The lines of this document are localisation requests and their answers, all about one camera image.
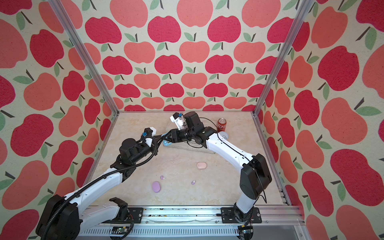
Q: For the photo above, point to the aluminium frame post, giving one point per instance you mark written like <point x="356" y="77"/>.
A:
<point x="298" y="21"/>
<point x="71" y="31"/>

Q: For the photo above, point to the purple earbud charging case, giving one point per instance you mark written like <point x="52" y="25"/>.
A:
<point x="156" y="187"/>

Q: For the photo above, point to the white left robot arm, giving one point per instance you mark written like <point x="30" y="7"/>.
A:
<point x="64" y="218"/>

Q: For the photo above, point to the left aluminium frame post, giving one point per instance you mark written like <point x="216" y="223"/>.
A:
<point x="71" y="31"/>

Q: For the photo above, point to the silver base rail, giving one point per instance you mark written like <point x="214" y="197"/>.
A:
<point x="269" y="222"/>

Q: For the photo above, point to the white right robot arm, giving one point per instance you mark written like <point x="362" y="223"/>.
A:
<point x="255" y="175"/>

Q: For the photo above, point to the pink earbud charging case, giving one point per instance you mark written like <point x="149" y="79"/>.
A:
<point x="202" y="165"/>

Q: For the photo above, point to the red cola can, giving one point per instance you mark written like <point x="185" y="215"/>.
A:
<point x="221" y="124"/>

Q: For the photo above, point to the yellow can white lid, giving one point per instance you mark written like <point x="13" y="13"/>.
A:
<point x="224" y="135"/>

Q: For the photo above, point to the blue earbud charging case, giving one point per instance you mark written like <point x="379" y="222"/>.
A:
<point x="166" y="142"/>

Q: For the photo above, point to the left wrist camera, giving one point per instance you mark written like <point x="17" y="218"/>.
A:
<point x="148" y="133"/>

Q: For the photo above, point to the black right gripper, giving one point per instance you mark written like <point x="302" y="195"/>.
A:
<point x="175" y="135"/>

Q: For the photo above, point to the right aluminium frame post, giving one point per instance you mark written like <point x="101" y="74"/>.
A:
<point x="298" y="21"/>

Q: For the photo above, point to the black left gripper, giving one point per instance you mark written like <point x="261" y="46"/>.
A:
<point x="157" y="139"/>

